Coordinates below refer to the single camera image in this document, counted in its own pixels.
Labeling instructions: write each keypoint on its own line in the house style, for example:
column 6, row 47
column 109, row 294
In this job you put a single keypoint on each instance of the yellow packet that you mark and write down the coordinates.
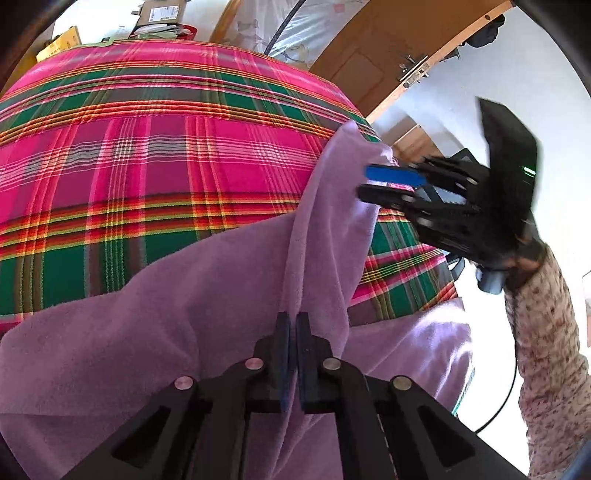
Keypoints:
column 66, row 41

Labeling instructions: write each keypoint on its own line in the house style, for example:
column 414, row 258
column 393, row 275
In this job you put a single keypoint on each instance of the purple fleece garment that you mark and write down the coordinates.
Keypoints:
column 72, row 374

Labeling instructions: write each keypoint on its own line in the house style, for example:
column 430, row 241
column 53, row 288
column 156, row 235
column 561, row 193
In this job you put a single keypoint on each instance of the floral sleeve right forearm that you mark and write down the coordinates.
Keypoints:
column 555, row 395

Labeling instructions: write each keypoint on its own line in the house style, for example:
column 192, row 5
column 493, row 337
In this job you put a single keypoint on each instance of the metal door handle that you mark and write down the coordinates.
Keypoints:
column 413, row 69

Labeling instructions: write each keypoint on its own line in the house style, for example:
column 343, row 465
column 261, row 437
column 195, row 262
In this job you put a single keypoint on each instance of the person's right hand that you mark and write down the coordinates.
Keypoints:
column 525, row 265

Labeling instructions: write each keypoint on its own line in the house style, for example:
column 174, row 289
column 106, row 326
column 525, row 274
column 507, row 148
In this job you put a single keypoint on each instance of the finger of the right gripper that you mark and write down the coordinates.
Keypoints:
column 395, row 175
column 388, row 198

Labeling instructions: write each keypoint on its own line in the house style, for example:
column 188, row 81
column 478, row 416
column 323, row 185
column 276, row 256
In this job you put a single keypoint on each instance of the cardboard box with label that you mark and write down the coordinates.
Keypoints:
column 160, row 12

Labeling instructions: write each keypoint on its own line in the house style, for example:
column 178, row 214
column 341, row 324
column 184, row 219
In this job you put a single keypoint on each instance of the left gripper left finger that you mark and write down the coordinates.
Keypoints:
column 273, row 384

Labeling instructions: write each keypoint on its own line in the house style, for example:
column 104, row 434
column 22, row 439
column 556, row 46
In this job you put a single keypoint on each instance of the pink plaid table cloth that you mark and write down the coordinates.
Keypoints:
column 116, row 156

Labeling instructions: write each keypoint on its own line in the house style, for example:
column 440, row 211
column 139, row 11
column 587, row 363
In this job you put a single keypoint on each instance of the wooden door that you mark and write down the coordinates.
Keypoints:
column 363, row 59

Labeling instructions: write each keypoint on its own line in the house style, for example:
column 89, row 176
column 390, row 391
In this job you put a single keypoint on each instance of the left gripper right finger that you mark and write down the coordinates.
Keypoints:
column 314, row 384

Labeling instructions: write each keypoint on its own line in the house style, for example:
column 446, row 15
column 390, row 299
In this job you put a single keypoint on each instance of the black bag on door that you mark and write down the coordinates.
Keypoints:
column 487, row 34

